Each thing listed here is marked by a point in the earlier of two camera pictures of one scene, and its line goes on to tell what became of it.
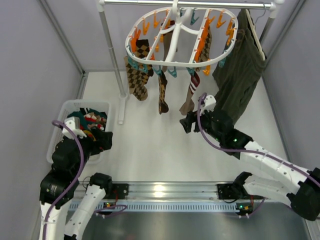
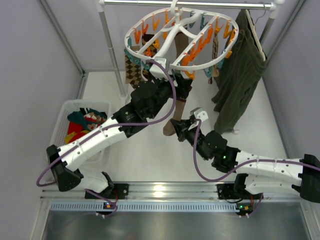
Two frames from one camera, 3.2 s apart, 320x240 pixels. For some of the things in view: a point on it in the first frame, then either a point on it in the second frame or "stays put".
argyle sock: (205, 54) -> (215, 69)
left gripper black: (100, 139) -> (178, 86)
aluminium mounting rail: (148, 192) stays put
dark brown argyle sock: (142, 48) -> (145, 38)
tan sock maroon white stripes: (189, 106) -> (168, 129)
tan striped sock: (168, 36) -> (182, 42)
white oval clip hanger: (181, 36) stays put
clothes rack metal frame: (271, 4) stays put
